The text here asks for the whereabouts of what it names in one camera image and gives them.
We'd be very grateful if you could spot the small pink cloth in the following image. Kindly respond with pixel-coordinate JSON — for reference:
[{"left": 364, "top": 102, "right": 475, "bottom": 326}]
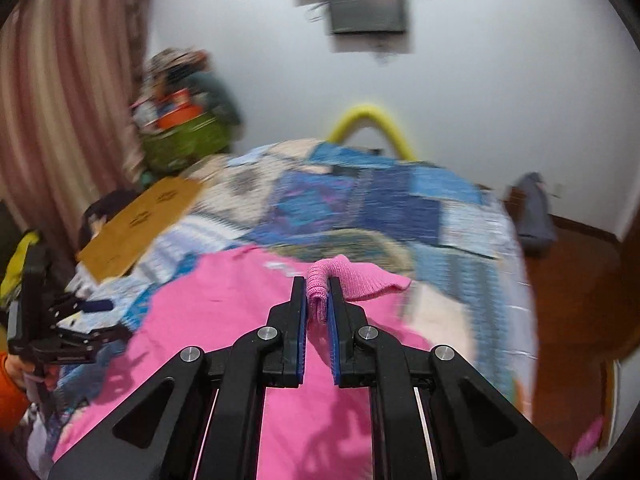
[{"left": 570, "top": 415, "right": 606, "bottom": 458}]

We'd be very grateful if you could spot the yellow-green cloth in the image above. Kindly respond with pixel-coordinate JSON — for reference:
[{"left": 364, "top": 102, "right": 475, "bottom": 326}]
[{"left": 0, "top": 230, "right": 43, "bottom": 307}]

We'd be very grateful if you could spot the patterned cloth bundle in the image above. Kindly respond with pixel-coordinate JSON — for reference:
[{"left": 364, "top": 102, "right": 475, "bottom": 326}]
[{"left": 142, "top": 47, "right": 211, "bottom": 96}]

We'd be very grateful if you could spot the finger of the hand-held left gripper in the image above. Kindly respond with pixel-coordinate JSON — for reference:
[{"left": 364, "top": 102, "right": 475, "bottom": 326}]
[
  {"left": 50, "top": 322, "right": 135, "bottom": 364},
  {"left": 50, "top": 294, "right": 115, "bottom": 319}
]

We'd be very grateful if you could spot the person's left forearm orange sleeve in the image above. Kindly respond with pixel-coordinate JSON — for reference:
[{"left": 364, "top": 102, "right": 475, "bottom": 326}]
[{"left": 0, "top": 352, "right": 32, "bottom": 433}]

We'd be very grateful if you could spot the blue patchwork blanket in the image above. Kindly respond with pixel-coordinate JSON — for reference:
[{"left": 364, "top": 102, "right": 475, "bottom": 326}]
[{"left": 25, "top": 139, "right": 538, "bottom": 466}]

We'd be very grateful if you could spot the pink sweater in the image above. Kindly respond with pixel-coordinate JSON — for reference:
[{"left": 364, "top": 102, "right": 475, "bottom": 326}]
[{"left": 52, "top": 245, "right": 436, "bottom": 480}]

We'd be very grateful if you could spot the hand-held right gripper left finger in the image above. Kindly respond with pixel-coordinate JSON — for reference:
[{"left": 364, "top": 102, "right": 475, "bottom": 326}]
[{"left": 47, "top": 276, "right": 307, "bottom": 480}]

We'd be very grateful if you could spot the striped pink curtain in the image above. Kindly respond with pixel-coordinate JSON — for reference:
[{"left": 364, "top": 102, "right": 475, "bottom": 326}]
[{"left": 0, "top": 0, "right": 157, "bottom": 243}]

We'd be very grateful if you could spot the yellow foam tube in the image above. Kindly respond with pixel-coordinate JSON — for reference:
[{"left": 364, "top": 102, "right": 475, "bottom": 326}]
[{"left": 327, "top": 104, "right": 416, "bottom": 161}]

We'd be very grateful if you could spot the person's left hand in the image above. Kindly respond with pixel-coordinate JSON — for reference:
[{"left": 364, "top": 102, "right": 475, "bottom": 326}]
[{"left": 9, "top": 357, "right": 60, "bottom": 392}]

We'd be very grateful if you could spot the dark green cloth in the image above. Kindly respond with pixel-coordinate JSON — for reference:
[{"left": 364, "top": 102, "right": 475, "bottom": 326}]
[{"left": 192, "top": 71, "right": 243, "bottom": 128}]

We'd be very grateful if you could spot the grey-blue bag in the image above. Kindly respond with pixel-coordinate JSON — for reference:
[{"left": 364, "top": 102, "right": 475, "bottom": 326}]
[{"left": 505, "top": 172, "right": 558, "bottom": 257}]

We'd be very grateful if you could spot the brown cardboard sheet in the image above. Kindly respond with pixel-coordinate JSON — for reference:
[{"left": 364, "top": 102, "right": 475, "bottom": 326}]
[{"left": 76, "top": 176, "right": 205, "bottom": 283}]

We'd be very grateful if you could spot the orange box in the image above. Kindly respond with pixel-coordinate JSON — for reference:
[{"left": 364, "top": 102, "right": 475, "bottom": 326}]
[{"left": 152, "top": 89, "right": 203, "bottom": 128}]

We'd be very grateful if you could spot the green bag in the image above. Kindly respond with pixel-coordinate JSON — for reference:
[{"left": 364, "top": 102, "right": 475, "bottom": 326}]
[{"left": 140, "top": 112, "right": 235, "bottom": 173}]

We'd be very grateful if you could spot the grey wall unit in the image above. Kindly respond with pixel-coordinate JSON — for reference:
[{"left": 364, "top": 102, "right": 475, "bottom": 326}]
[{"left": 322, "top": 0, "right": 413, "bottom": 53}]

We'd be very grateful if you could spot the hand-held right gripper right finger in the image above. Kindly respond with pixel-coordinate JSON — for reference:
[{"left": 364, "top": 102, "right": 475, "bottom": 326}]
[{"left": 327, "top": 276, "right": 578, "bottom": 480}]

